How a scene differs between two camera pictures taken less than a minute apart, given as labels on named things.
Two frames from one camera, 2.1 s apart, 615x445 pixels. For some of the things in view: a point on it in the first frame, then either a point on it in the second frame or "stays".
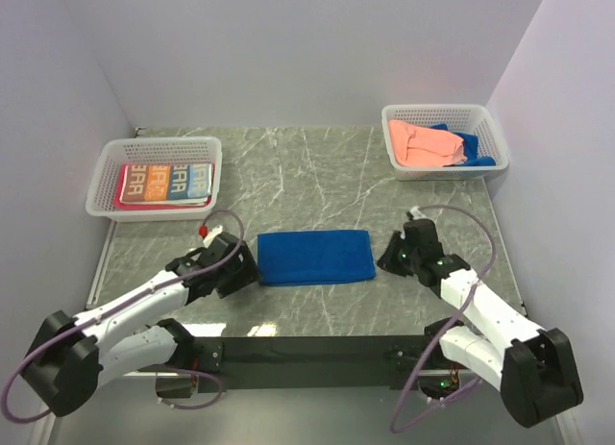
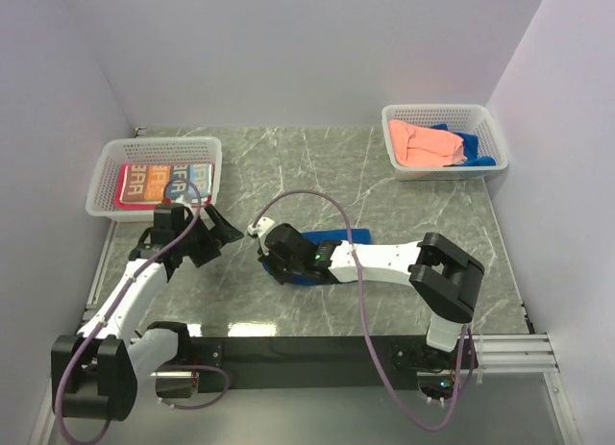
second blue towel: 471,148 stays
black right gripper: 386,259 → 269,260
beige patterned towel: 169,185 stays
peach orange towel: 420,146 stays
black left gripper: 248,271 → 222,231
